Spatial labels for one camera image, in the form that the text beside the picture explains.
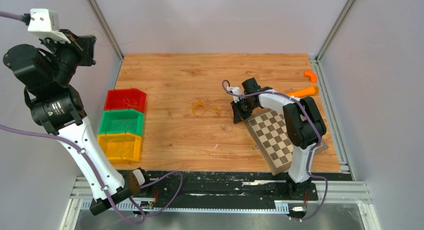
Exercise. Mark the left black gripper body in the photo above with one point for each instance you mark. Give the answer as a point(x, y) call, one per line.
point(85, 60)

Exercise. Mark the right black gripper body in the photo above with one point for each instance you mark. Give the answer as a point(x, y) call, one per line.
point(244, 108)

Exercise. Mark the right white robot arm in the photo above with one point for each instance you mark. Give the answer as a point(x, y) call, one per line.
point(304, 123)

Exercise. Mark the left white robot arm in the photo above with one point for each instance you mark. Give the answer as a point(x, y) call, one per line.
point(56, 106)

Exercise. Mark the wooden chessboard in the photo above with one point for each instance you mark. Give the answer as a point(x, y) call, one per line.
point(268, 130)

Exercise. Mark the orange plastic carrot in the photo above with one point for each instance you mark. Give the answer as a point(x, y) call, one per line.
point(309, 91)

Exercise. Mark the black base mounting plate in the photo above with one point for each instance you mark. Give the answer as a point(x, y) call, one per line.
point(221, 190)

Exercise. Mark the red plastic bin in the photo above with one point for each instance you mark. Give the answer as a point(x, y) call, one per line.
point(120, 99)

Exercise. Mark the orange curved pipe piece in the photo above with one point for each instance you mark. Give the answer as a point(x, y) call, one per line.
point(312, 77)

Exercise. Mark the green plastic bin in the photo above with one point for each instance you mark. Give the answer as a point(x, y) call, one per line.
point(122, 121)

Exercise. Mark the yellow plastic bin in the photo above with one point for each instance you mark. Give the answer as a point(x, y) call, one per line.
point(121, 147)

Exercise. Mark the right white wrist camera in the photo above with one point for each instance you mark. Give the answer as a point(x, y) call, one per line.
point(236, 91)

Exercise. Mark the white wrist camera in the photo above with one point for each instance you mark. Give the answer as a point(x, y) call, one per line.
point(44, 23)
point(236, 91)

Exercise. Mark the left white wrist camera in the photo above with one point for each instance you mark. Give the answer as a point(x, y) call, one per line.
point(44, 23)

